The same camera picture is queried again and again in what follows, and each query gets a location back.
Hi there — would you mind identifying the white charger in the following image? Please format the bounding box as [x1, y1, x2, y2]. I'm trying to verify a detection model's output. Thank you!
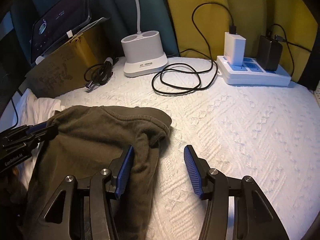
[224, 32, 247, 65]

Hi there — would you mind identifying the white power strip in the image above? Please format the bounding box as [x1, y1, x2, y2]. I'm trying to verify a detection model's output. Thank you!
[216, 55, 292, 85]

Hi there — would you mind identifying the black tablet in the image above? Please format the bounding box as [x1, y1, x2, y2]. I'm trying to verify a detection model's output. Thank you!
[29, 0, 92, 64]

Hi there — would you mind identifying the coiled black usb cable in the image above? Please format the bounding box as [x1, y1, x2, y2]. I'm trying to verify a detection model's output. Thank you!
[84, 57, 120, 93]

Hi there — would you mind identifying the white desk lamp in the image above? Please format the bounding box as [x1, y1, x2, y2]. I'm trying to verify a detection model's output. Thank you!
[121, 0, 168, 78]

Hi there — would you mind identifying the yellow curtain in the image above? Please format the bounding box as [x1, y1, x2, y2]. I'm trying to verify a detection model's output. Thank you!
[160, 0, 318, 82]

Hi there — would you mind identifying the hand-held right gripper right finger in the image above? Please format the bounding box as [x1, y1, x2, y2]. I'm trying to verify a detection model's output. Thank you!
[184, 145, 290, 240]

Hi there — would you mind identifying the brown t-shirt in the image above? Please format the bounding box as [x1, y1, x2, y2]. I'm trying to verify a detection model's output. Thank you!
[25, 106, 173, 240]

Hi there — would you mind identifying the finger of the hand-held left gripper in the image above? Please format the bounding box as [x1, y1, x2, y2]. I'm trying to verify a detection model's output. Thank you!
[26, 120, 55, 133]
[31, 125, 59, 143]

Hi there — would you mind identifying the cardboard box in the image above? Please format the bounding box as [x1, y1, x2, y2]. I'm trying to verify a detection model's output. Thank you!
[25, 17, 112, 98]

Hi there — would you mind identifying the white textured tablecloth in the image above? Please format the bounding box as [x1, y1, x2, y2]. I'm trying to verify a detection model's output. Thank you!
[0, 55, 320, 240]

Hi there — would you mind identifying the white garment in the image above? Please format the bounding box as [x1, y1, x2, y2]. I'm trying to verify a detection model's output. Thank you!
[17, 89, 67, 190]

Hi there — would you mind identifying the black charger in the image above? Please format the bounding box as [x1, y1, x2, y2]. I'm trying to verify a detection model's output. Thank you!
[257, 35, 283, 72]

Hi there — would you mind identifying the black cable of white charger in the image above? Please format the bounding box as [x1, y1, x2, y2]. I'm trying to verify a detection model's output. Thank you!
[152, 2, 237, 95]

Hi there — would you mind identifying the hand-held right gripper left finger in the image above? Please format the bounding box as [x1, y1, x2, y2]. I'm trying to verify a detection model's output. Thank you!
[32, 144, 135, 240]

